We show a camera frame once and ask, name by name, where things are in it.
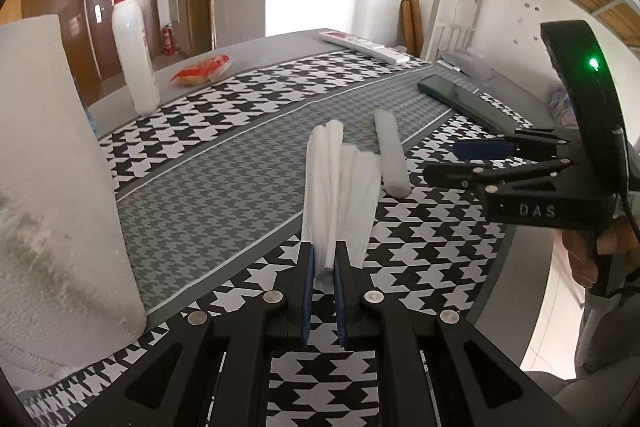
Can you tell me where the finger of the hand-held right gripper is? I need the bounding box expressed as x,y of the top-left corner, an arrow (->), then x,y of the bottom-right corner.
424,158 -> 573,194
452,132 -> 581,164

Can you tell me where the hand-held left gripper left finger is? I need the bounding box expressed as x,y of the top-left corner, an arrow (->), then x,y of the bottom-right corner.
65,241 -> 317,427

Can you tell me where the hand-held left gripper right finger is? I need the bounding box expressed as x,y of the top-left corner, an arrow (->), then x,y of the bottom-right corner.
334,241 -> 566,427

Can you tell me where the white pleated cloth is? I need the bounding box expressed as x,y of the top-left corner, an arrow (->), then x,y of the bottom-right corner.
300,119 -> 382,293

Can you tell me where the white foam box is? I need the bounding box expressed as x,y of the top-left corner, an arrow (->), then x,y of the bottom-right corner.
0,13 -> 147,388

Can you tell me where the person's right hand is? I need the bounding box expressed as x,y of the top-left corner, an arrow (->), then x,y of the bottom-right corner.
567,207 -> 640,290

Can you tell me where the printed bedding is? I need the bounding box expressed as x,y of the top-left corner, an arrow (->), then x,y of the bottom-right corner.
547,84 -> 576,128

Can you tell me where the white foam stick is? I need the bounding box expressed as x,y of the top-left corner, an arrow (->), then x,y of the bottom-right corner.
374,108 -> 412,198

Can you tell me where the white remote control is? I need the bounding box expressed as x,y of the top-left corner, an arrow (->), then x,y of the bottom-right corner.
319,31 -> 410,66

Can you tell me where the person's grey clothing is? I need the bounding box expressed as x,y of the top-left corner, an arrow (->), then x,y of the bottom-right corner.
520,287 -> 640,427

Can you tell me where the red snack packet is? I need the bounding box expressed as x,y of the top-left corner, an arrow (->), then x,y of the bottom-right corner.
169,54 -> 233,86

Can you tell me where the white pump bottle red cap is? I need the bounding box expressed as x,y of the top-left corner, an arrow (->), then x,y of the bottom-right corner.
100,0 -> 161,116

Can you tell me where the wooden wardrobe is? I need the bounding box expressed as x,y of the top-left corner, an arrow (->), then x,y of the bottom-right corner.
0,0 -> 103,100

